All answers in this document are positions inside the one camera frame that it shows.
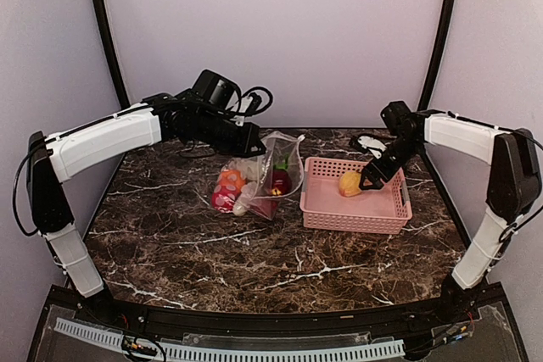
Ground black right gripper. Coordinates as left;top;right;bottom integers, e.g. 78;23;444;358
359;135;423;189

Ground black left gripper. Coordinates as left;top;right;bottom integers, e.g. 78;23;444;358
195;109;266;157

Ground yellow toy pear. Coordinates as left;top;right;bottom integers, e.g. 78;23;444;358
338;171;362;198

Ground orange toy fruit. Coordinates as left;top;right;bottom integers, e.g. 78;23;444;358
217;169;246;192

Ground white toy cabbage with leaves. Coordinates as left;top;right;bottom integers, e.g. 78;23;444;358
232;159;260;216

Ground red toy apple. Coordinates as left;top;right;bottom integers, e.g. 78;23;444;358
211;186;238;214

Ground clear zip top bag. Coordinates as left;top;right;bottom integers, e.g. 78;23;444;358
213;131;305;205

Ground dark purple toy vegetable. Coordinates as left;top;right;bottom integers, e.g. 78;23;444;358
269;169;292;197

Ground red toy pomegranate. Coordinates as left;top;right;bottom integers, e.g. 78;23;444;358
249;198;279;220

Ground white toy radish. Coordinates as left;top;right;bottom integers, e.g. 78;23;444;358
273;154;290;171

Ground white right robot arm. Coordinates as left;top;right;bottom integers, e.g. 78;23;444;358
359;101;542;290

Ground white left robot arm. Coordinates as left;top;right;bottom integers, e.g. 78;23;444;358
27;92;266;325

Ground pink perforated plastic basket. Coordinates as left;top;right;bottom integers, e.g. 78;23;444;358
299;157;412;235

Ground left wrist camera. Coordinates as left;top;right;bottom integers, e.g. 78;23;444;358
191;70;241;108

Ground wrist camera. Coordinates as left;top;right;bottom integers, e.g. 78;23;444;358
191;70;241;108
380;101;411;136

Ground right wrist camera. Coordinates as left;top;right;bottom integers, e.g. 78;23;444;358
380;101;411;136

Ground black corner frame post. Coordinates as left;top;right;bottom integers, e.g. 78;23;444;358
92;0;130;109

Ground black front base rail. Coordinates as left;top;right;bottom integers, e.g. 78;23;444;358
28;283;528;361

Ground white slotted cable duct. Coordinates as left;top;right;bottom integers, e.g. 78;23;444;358
54;317;406;361

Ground black right corner post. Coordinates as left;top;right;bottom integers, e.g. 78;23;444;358
417;0;455;110

